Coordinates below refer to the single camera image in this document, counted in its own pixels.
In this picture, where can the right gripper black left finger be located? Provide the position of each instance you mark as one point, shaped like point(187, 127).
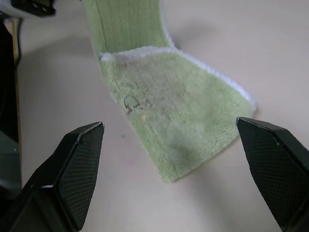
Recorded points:
point(72, 169)

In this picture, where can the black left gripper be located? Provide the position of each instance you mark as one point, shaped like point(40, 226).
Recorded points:
point(36, 7)

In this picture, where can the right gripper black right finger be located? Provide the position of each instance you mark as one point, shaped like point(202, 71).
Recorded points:
point(277, 169)

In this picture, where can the green towel with white trim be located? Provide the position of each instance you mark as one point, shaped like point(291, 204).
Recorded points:
point(181, 108)

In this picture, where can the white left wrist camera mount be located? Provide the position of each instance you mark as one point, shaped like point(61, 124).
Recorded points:
point(12, 13)

